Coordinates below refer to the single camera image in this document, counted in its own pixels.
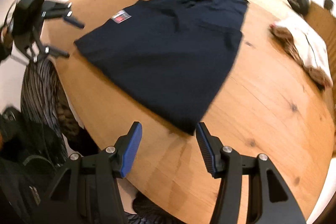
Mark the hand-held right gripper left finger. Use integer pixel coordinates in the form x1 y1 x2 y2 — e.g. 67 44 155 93
34 122 143 224

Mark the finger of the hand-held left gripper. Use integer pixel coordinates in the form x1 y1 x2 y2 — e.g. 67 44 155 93
33 46 70 62
43 1 85 29

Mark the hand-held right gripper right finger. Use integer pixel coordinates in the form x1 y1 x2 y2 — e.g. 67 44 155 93
196 122 307 224

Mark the navy blue t-shirt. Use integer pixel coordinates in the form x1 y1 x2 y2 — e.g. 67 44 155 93
74 0 249 135

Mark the person's left hand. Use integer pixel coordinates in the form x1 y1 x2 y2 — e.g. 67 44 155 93
0 27 13 60

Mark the brown knitted scarf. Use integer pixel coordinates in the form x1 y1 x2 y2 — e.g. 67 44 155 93
56 101 79 140

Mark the beige folded garment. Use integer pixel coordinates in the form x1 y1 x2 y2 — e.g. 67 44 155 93
270 25 332 88

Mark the black plastic bag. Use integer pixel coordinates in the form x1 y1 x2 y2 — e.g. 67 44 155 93
286 0 310 14

